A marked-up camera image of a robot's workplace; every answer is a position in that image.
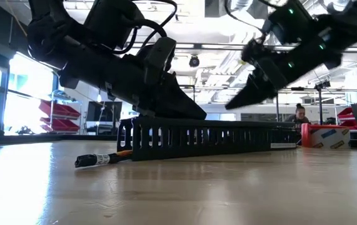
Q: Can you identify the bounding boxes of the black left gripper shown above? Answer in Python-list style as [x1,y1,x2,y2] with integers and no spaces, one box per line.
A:
[58,52,208,121]

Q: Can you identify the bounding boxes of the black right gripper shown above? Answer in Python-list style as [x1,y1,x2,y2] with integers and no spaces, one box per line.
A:
[224,39,323,111]

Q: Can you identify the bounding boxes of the black slotted cable duct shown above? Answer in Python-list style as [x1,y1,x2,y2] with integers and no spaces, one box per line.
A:
[116,116,298,163]

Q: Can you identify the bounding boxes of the black ceiling spotlight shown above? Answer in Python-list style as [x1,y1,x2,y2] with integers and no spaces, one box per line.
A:
[188,54,201,69]

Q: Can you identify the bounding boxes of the person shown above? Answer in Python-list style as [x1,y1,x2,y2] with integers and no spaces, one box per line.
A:
[284,102,312,129]

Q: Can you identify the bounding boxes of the ceiling light bar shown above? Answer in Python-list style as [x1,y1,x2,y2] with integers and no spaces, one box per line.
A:
[174,42,244,50]

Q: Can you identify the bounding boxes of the black background stand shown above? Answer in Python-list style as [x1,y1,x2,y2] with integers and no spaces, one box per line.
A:
[274,79,332,124]

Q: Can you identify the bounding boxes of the black background monitor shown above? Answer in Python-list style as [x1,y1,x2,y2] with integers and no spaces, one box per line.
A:
[86,101,123,123]

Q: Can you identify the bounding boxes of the orange tape dispenser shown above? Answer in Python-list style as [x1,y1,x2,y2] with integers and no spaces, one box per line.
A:
[300,122,353,150]

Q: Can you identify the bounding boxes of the red background bin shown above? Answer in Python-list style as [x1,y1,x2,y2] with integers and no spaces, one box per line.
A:
[336,107,354,122]

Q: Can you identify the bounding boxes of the red storage bins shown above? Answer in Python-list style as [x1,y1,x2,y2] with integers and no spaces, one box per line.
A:
[38,99,82,134]

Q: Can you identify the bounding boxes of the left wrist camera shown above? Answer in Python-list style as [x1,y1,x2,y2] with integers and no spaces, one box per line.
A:
[143,36,178,87]

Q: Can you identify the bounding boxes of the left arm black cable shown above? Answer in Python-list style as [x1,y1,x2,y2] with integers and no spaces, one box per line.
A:
[112,0,179,56]

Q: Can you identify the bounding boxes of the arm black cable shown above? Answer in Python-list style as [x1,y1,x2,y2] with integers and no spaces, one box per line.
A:
[224,0,268,34]
[112,0,179,56]

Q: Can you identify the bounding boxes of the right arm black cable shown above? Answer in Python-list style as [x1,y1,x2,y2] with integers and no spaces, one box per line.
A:
[224,0,268,34]

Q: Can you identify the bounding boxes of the yellow hanging cord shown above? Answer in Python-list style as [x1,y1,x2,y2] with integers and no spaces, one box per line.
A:
[6,0,29,37]

